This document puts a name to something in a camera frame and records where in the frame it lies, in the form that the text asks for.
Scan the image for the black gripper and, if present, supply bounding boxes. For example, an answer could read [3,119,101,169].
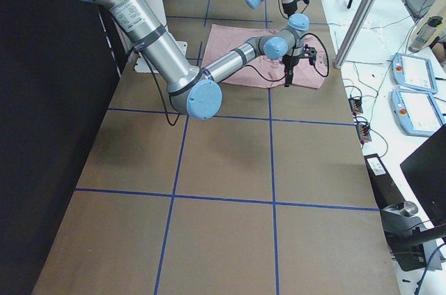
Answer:
[282,0,298,16]
[282,47,302,87]

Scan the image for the pink Snoopy t-shirt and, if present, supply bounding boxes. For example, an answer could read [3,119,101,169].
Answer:
[201,24,328,89]

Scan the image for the upper orange connector board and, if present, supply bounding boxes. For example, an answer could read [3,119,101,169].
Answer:
[348,96,363,116]

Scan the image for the orange connector board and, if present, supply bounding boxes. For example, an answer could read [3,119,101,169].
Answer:
[348,96,363,116]
[354,116,371,144]

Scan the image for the lower orange connector board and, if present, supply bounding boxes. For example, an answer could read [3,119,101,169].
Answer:
[354,116,371,144]

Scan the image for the upper teach pendant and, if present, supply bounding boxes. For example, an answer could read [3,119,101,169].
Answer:
[392,53,438,94]

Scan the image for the teach pendant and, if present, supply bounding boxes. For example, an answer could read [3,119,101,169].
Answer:
[390,89,445,137]
[392,53,438,94]

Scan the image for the lower teach pendant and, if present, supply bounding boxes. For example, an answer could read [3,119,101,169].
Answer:
[390,89,445,137]

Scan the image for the clear water bottle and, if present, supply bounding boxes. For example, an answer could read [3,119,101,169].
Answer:
[408,16,443,53]

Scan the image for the black box with label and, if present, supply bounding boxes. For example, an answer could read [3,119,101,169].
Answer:
[364,153,404,209]

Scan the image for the black monitor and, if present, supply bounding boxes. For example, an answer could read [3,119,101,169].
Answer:
[400,126,446,226]

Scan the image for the black clamp with metal knob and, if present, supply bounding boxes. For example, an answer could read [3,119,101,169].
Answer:
[380,202,445,271]

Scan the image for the aluminium frame post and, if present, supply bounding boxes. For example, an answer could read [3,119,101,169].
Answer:
[334,0,375,69]

